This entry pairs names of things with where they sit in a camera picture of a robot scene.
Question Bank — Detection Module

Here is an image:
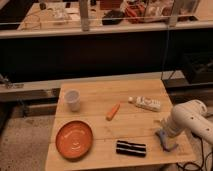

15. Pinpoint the black white striped cloth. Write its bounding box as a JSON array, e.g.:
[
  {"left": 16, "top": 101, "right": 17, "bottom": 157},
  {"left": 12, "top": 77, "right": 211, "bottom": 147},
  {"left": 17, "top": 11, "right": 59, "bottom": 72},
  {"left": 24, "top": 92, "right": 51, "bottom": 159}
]
[{"left": 116, "top": 140, "right": 146, "bottom": 157}]

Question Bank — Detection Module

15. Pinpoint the metal post right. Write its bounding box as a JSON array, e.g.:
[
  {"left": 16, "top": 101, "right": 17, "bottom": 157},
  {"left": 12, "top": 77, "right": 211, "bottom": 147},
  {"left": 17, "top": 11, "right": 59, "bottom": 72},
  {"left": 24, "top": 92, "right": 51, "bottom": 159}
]
[{"left": 168, "top": 0, "right": 182, "bottom": 27}]

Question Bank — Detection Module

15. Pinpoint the black storage crate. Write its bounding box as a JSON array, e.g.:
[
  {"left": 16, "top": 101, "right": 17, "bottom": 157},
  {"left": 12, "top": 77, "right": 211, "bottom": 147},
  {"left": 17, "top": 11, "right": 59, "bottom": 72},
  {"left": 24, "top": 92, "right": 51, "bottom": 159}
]
[{"left": 181, "top": 52, "right": 213, "bottom": 84}]

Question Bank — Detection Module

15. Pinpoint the orange carrot toy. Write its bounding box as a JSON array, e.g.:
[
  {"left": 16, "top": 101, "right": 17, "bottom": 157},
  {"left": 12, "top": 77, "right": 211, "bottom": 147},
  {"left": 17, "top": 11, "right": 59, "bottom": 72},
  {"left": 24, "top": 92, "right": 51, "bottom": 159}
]
[{"left": 106, "top": 103, "right": 120, "bottom": 121}]

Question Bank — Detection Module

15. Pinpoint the metal post left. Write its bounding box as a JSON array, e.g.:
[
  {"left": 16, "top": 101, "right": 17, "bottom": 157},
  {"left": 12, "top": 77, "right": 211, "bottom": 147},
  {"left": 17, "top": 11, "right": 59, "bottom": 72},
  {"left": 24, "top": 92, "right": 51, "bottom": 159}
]
[{"left": 79, "top": 0, "right": 90, "bottom": 31}]

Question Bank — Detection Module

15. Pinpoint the orange ceramic bowl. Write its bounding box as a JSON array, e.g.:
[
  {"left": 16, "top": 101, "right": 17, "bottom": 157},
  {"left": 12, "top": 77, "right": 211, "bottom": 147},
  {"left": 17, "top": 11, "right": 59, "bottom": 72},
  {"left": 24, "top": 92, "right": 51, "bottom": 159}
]
[{"left": 55, "top": 120, "right": 93, "bottom": 159}]

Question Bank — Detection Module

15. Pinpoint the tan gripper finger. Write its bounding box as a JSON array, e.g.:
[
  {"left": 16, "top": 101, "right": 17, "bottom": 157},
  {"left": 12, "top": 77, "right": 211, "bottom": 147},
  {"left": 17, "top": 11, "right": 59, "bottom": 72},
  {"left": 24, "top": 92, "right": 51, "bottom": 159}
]
[{"left": 165, "top": 143, "right": 178, "bottom": 151}]

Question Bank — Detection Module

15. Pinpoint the translucent plastic cup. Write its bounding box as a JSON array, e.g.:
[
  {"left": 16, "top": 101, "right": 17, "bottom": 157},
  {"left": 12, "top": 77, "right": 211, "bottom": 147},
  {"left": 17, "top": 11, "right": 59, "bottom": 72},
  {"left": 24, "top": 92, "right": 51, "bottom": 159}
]
[{"left": 64, "top": 90, "right": 80, "bottom": 112}]

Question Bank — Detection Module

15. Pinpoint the black bag on bench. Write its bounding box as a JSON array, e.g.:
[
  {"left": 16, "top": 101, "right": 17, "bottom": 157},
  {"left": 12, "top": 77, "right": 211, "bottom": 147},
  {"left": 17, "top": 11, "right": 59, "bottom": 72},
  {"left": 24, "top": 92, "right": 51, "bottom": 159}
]
[{"left": 102, "top": 10, "right": 125, "bottom": 25}]

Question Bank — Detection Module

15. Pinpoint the metal post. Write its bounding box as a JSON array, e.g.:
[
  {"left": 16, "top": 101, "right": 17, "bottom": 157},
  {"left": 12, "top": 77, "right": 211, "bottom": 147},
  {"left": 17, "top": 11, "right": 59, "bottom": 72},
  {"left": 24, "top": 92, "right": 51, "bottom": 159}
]
[
  {"left": 168, "top": 0, "right": 182, "bottom": 27},
  {"left": 79, "top": 0, "right": 90, "bottom": 31}
]

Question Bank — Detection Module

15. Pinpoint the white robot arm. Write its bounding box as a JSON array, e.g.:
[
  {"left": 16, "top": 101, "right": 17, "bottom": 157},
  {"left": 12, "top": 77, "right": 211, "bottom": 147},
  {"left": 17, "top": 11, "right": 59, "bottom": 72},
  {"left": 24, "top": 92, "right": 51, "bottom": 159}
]
[{"left": 164, "top": 100, "right": 213, "bottom": 151}]

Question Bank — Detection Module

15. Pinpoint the black cable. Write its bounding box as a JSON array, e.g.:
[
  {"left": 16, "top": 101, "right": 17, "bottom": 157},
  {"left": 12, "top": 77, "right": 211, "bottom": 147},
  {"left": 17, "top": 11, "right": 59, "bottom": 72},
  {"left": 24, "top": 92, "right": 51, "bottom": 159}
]
[{"left": 175, "top": 131, "right": 213, "bottom": 171}]

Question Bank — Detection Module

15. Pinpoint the white plastic bottle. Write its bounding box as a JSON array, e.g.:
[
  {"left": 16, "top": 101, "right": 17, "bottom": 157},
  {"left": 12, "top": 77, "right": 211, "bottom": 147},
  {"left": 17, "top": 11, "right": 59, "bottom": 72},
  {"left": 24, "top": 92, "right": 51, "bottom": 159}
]
[{"left": 128, "top": 96, "right": 161, "bottom": 112}]

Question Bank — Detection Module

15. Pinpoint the red tool on bench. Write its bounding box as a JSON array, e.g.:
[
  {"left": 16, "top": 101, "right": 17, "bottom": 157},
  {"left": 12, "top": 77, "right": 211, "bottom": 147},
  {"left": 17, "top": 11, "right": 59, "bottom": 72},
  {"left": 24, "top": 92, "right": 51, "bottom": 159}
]
[{"left": 125, "top": 4, "right": 145, "bottom": 24}]

